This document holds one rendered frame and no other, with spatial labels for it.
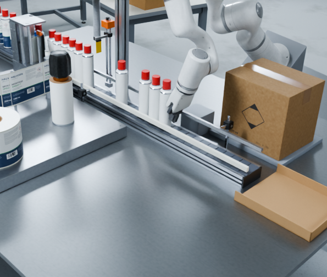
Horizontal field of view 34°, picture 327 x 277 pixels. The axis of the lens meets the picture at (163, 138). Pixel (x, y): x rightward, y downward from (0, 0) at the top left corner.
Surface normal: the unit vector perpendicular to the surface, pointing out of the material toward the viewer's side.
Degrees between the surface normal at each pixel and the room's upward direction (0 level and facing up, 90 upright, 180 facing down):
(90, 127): 0
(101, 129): 0
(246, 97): 90
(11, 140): 90
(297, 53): 46
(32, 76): 90
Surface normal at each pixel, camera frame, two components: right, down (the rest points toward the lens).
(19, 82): 0.76, 0.35
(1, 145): 0.51, 0.44
